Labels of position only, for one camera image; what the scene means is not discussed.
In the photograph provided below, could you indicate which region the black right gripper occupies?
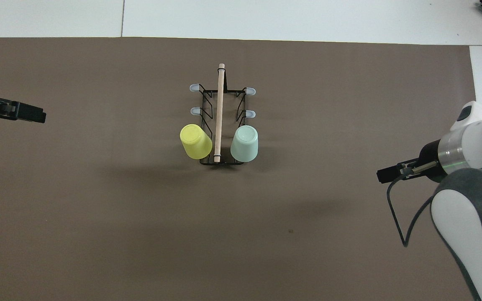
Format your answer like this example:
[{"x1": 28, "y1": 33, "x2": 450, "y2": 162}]
[{"x1": 377, "y1": 140, "x2": 444, "y2": 184}]

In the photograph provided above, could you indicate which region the pale green plastic cup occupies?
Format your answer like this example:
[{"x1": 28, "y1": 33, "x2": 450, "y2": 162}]
[{"x1": 230, "y1": 125, "x2": 259, "y2": 163}]

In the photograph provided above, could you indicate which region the yellow plastic cup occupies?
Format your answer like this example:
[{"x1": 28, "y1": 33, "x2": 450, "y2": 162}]
[{"x1": 179, "y1": 124, "x2": 213, "y2": 159}]

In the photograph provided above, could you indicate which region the brown table mat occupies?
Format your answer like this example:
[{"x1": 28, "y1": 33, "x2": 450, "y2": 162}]
[{"x1": 0, "y1": 37, "x2": 482, "y2": 301}]

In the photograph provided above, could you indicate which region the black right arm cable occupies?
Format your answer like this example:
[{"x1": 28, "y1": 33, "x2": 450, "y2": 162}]
[{"x1": 387, "y1": 163, "x2": 438, "y2": 248}]

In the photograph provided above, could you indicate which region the black wire cup rack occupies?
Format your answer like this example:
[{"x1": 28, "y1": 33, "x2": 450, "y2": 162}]
[{"x1": 189, "y1": 63, "x2": 256, "y2": 166}]

